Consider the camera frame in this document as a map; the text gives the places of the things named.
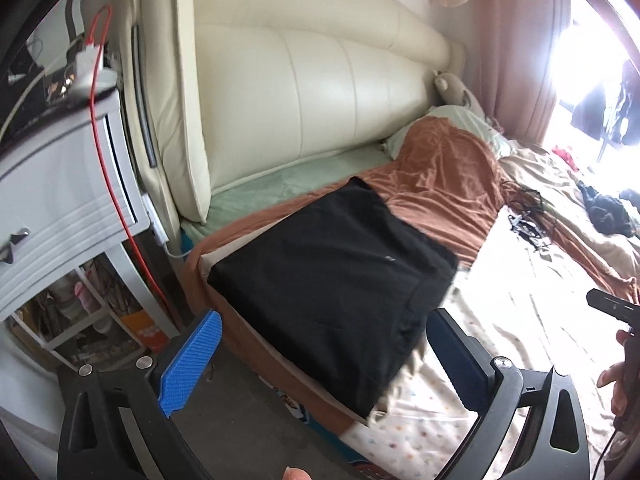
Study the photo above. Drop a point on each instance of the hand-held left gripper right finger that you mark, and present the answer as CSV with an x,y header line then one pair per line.
x,y
460,360

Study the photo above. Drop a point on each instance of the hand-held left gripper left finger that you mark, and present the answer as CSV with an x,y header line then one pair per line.
x,y
192,360

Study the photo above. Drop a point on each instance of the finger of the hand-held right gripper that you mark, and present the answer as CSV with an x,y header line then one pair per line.
x,y
607,304

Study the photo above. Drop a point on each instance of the black button shirt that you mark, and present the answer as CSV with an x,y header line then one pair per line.
x,y
325,280

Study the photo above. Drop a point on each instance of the pile of dark clothes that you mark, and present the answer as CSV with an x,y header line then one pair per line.
x,y
607,210

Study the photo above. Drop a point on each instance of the person's right hand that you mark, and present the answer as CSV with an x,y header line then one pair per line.
x,y
620,380

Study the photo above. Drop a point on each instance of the person's left hand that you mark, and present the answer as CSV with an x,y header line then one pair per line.
x,y
297,474

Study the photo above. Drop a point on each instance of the orange box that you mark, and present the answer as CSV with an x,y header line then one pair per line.
x,y
145,332

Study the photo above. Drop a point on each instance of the bed with floral sheet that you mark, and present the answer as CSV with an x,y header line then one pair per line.
x,y
525,310

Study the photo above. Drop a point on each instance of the beige duvet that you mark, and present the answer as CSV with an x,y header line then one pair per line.
x,y
550,180

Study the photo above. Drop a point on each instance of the white charger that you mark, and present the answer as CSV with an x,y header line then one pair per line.
x,y
155,220

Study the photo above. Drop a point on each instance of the red cloth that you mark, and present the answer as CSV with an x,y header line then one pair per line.
x,y
565,152

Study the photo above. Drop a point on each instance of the orange blanket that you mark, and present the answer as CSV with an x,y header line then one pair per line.
x,y
440,180

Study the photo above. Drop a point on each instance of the dark hanging garment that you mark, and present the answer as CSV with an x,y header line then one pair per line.
x,y
592,110
625,100

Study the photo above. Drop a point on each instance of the light green mattress cover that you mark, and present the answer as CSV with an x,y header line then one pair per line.
x,y
280,185

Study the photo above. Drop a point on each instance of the white nightstand with drawer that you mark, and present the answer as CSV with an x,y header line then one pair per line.
x,y
55,210

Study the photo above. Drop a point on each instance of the light green pillow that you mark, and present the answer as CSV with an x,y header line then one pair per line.
x,y
465,120

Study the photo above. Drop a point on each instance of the beige plush toy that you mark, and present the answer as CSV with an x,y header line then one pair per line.
x,y
452,87

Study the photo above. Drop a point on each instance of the pink curtain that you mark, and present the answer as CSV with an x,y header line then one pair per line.
x,y
515,45

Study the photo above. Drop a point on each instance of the cream leather headboard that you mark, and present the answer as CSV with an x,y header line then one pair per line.
x,y
300,85

